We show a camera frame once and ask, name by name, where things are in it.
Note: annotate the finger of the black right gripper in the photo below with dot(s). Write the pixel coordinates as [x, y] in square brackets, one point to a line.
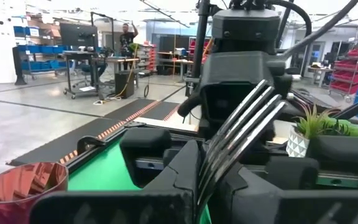
[343, 155]
[145, 143]

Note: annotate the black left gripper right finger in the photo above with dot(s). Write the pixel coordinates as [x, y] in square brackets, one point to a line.
[291, 208]

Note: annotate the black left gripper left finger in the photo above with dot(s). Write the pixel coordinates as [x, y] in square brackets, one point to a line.
[120, 207]

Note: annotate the metal fork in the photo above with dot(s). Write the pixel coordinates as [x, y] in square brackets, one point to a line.
[214, 171]

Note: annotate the orange faceted plastic cup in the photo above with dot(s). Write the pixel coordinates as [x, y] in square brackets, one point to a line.
[17, 180]

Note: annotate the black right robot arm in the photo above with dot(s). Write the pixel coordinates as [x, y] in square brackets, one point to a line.
[245, 28]

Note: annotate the white flat board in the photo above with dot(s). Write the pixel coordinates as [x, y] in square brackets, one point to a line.
[166, 124]

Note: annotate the plant in white patterned pot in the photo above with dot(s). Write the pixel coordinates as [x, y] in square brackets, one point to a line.
[297, 146]

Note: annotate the black box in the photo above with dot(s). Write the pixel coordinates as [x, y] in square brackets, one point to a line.
[124, 84]

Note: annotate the metal rack with red bins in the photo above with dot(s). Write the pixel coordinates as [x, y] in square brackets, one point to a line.
[350, 76]

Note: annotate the shelf with red bins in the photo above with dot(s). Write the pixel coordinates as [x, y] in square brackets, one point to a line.
[151, 57]

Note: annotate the wooden table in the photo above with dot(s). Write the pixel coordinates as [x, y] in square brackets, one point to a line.
[120, 59]

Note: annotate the black mat with orange stripes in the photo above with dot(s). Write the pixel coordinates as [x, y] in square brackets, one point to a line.
[57, 144]

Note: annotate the person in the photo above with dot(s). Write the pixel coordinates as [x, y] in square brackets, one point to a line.
[126, 39]

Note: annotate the black rolling monitor desk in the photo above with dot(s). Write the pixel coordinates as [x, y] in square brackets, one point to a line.
[73, 53]

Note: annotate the black computer monitor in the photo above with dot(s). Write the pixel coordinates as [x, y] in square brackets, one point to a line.
[78, 35]

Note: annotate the blue storage bin shelf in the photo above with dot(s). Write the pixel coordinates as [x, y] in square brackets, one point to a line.
[39, 49]

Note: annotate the black frame pole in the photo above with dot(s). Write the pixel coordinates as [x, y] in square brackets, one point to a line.
[201, 37]

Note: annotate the black metal rig frame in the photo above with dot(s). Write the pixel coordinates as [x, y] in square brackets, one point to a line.
[113, 34]

